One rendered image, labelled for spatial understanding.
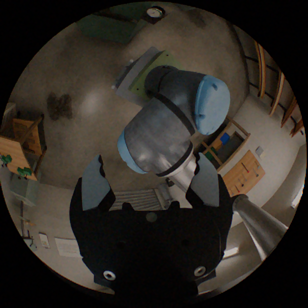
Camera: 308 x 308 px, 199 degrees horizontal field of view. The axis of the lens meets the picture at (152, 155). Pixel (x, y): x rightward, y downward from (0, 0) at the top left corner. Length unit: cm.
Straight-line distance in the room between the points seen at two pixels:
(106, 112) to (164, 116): 92
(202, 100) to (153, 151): 14
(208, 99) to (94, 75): 97
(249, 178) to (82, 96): 360
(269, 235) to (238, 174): 268
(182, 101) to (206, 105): 5
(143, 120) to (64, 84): 103
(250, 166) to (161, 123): 290
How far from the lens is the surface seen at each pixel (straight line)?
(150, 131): 19
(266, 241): 29
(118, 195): 268
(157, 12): 48
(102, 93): 101
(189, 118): 19
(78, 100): 108
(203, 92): 18
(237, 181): 291
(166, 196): 332
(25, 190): 191
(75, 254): 253
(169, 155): 20
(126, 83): 45
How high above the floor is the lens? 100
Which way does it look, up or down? 36 degrees down
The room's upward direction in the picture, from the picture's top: 153 degrees clockwise
